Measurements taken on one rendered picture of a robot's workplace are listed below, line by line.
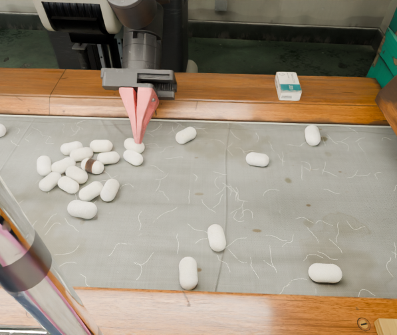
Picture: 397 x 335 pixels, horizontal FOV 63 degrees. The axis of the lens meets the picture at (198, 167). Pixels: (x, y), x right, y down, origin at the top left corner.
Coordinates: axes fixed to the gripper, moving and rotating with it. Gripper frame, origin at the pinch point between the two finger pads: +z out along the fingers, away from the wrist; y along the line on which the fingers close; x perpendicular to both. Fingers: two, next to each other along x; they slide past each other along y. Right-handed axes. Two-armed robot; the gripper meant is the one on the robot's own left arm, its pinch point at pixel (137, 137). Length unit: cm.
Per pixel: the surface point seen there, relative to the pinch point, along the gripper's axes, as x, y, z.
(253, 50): 177, 40, -89
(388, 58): 10.3, 41.6, -17.2
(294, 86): 7.0, 24.3, -10.5
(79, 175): -3.5, -7.0, 5.9
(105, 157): -0.8, -4.4, 3.1
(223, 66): 162, 19, -71
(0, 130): 2.4, -22.1, -0.8
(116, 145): 3.2, -4.0, 0.8
